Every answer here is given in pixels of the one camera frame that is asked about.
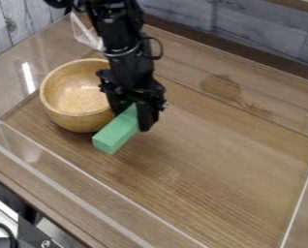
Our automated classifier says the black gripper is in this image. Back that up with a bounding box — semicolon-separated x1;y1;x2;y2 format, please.
97;47;166;132

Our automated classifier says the green rectangular block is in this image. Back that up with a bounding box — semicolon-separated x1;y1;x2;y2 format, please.
92;104;138;154

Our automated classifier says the wooden bowl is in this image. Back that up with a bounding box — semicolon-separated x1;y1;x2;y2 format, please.
38;58;113;133

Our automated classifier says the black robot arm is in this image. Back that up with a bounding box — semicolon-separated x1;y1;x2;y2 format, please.
84;0;166;132

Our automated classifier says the clear acrylic corner bracket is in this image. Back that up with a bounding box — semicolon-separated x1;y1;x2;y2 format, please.
69;12;104;51

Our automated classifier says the black metal bracket with bolt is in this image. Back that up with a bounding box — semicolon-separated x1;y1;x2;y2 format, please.
17;217;53;248

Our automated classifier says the black cable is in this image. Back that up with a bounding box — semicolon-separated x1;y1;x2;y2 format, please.
0;221;20;248

